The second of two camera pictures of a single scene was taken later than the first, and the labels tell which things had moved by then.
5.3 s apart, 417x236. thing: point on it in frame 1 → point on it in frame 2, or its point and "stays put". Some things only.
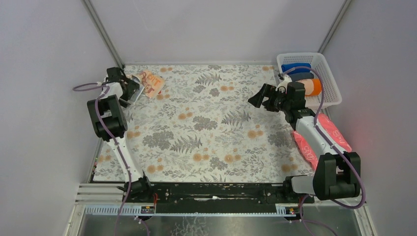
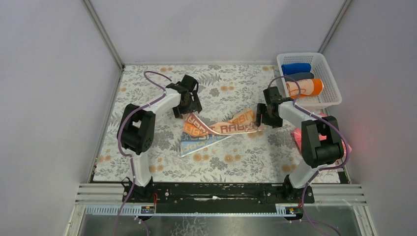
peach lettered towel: (153, 83) → (197, 133)
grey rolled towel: (298, 76) stays put
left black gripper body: (131, 89) → (188, 108)
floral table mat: (203, 129) stays put
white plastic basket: (330, 94) stays put
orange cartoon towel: (312, 86) stays put
